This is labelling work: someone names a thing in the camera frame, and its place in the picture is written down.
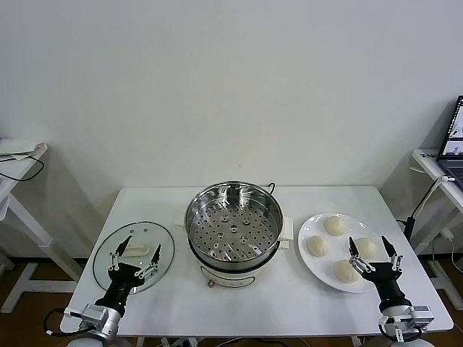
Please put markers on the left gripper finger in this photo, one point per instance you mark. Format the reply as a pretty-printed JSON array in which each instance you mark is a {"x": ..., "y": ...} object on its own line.
[
  {"x": 156, "y": 257},
  {"x": 121, "y": 251}
]

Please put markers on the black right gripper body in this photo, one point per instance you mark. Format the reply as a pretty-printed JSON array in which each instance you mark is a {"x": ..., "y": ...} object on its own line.
[{"x": 385, "y": 283}]

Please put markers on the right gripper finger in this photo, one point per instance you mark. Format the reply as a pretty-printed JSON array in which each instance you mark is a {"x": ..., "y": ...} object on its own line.
[
  {"x": 353, "y": 248},
  {"x": 388, "y": 247}
]

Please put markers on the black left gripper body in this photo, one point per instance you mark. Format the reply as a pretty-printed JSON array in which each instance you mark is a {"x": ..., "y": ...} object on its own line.
[{"x": 121, "y": 276}]

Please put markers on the white steamed baozi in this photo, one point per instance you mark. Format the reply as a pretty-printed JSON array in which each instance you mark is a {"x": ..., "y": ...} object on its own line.
[
  {"x": 318, "y": 246},
  {"x": 369, "y": 247},
  {"x": 341, "y": 273},
  {"x": 334, "y": 226}
]

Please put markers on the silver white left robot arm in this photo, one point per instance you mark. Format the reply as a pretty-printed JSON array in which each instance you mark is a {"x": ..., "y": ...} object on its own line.
[{"x": 113, "y": 322}]

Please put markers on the stainless steel steamer basket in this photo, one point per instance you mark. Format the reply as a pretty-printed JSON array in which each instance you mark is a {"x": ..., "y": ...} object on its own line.
[{"x": 253, "y": 231}]

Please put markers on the round glass pot lid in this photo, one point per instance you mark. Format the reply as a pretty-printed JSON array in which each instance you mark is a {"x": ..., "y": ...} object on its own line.
[{"x": 162, "y": 238}]

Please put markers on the large white round plate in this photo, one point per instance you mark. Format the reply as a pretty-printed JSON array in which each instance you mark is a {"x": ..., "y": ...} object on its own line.
[{"x": 314, "y": 267}]

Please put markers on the white electric cooking pot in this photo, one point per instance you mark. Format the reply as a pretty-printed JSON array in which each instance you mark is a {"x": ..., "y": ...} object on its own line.
[{"x": 231, "y": 276}]

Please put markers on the white side table with laptop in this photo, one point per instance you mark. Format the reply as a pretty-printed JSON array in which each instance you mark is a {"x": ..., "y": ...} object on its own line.
[{"x": 425, "y": 166}]

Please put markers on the white side table with cloth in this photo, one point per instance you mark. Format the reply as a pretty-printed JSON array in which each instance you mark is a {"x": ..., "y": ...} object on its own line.
[{"x": 18, "y": 170}]

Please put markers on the dark grey open laptop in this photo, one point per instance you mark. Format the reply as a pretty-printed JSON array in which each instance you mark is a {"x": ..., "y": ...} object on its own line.
[{"x": 454, "y": 126}]

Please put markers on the white folded cloth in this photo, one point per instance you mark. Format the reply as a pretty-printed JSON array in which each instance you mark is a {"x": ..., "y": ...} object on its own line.
[{"x": 18, "y": 146}]

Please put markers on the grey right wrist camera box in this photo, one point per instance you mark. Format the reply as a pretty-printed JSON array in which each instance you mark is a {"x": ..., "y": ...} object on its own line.
[{"x": 421, "y": 314}]

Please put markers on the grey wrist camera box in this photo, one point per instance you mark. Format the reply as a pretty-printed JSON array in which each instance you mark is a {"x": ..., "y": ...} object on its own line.
[
  {"x": 421, "y": 314},
  {"x": 92, "y": 314}
]

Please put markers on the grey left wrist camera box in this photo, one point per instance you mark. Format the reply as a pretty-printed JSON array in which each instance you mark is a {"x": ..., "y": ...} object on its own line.
[{"x": 92, "y": 314}]

